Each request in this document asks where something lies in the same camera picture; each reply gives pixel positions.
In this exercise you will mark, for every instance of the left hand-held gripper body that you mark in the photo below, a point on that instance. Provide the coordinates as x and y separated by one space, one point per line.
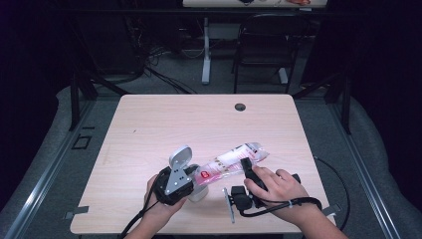
175 182

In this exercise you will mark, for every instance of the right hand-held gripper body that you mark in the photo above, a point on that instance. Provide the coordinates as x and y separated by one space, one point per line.
242 199

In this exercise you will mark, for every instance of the white lidded seasoning container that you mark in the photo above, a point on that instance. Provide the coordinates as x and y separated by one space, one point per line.
180 156

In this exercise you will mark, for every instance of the red and white sugar bag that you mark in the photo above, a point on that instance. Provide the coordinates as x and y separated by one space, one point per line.
229 162

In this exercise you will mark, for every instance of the person's left hand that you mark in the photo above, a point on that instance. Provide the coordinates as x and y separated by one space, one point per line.
156 210

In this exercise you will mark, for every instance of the person's right hand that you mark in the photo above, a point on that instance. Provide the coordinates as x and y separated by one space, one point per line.
282 189

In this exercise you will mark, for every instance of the black table grommet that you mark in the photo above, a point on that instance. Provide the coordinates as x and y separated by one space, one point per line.
240 107

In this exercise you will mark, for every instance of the grey tape strip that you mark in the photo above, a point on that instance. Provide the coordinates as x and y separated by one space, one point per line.
79 210
333 209

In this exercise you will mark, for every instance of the white desk leg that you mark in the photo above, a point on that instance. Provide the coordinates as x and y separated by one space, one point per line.
206 59

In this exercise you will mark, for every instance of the black metal stand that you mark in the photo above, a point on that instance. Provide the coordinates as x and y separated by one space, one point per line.
346 106
75 99

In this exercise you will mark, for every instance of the black folding chair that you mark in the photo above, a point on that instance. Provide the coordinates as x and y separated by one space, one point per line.
270 49

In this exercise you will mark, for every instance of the light background desk top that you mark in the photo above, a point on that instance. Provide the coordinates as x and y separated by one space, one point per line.
215 3

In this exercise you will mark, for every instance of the aluminium floor rail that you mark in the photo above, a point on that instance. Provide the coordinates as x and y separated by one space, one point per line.
365 176
43 176

